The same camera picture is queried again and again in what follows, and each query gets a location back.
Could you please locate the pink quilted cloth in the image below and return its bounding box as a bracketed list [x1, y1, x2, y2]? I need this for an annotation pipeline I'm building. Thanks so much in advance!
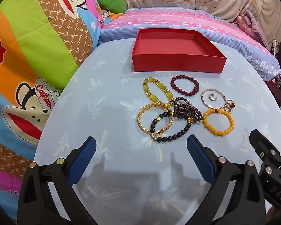
[235, 9, 270, 50]

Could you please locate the thin rose-gold bangle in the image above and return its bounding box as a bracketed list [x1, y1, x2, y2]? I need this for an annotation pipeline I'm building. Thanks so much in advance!
[201, 88, 226, 109]

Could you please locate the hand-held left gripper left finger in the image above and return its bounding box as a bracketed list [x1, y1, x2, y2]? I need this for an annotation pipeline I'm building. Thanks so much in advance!
[17, 136, 101, 225]

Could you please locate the green pillow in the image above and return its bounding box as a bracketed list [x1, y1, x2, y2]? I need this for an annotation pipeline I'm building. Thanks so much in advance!
[94, 0, 127, 14]

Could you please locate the orange bead bracelet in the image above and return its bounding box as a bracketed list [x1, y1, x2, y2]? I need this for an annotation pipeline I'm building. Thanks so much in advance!
[203, 108, 235, 136]

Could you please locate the cartoon monkey printed blanket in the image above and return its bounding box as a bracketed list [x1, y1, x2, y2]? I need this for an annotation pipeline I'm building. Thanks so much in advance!
[0, 0, 108, 216]

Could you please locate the yellow large-bead bracelet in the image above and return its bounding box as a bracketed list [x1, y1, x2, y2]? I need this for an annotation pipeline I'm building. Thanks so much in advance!
[142, 78, 174, 106]

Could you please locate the gold bangle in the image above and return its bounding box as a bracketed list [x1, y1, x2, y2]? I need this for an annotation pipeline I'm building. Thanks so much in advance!
[137, 102, 174, 135]

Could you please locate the pink striped bedsheet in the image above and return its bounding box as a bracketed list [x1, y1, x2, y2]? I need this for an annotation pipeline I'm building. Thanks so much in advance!
[97, 7, 280, 81]

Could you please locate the black bead bracelet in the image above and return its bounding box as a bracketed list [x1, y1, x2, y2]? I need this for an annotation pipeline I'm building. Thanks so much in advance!
[150, 111, 193, 143]

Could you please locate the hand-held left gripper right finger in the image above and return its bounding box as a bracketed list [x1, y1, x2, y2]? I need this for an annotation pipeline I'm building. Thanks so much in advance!
[187, 135, 266, 225]

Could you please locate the red cardboard box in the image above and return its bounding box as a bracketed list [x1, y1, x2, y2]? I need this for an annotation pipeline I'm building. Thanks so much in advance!
[132, 28, 227, 74]

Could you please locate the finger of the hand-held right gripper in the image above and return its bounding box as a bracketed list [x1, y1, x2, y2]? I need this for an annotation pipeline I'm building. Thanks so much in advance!
[249, 129, 281, 161]

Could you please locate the garnet multi-wrap bracelet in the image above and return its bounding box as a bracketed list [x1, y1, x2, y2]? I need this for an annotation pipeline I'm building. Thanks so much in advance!
[173, 97, 203, 122]

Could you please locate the dark red bead bracelet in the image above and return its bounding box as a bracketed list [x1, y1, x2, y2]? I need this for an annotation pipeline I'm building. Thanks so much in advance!
[170, 74, 200, 96]

